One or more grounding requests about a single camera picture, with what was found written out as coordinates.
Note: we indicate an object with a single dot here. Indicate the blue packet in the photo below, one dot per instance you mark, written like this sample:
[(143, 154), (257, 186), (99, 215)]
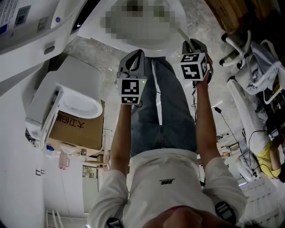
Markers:
[(50, 149)]

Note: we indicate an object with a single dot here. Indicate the low wooden steps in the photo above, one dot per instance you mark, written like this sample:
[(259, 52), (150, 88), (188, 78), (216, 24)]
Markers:
[(236, 13)]

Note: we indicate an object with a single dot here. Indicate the person's right forearm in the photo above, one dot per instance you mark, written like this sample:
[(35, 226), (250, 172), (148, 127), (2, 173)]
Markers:
[(204, 124)]

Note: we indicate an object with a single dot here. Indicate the person's white shirt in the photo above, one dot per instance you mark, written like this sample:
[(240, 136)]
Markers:
[(169, 178)]

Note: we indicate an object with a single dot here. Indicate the pale green toilet brush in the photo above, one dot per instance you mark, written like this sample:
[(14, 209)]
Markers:
[(184, 35)]

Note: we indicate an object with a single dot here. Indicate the white plastic device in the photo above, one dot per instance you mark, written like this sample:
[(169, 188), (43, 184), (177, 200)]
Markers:
[(246, 169)]

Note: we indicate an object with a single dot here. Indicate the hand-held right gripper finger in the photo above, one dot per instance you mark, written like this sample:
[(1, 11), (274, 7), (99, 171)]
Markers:
[(200, 47), (186, 49)]

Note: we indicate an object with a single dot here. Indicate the grey garment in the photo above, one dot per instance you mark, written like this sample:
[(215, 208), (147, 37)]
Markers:
[(262, 64)]

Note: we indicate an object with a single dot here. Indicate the small white toilet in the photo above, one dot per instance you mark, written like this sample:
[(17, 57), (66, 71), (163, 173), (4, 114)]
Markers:
[(78, 75)]

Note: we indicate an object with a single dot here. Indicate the white smart toilet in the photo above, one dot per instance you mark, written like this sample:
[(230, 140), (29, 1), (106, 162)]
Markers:
[(66, 22)]

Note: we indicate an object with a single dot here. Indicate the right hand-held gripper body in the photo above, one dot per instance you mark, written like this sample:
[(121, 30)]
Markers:
[(192, 69)]

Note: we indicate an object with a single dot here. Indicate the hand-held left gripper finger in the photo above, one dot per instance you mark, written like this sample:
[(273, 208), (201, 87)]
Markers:
[(124, 64), (140, 66)]

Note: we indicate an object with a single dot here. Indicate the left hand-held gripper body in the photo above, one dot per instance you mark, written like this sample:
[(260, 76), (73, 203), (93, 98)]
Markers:
[(131, 91)]

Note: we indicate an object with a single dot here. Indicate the person's left forearm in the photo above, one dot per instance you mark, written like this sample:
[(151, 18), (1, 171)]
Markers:
[(121, 138)]

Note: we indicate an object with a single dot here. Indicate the white office chair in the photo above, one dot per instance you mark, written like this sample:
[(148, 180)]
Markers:
[(238, 44)]

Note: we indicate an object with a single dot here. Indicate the brown cardboard box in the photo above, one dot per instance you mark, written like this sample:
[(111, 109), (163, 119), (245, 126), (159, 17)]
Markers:
[(73, 135)]

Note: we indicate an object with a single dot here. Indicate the person's blue jeans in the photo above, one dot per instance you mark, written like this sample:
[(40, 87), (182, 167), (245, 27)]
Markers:
[(169, 115)]

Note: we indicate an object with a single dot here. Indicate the pink cup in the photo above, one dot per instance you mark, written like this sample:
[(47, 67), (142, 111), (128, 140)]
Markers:
[(63, 160)]

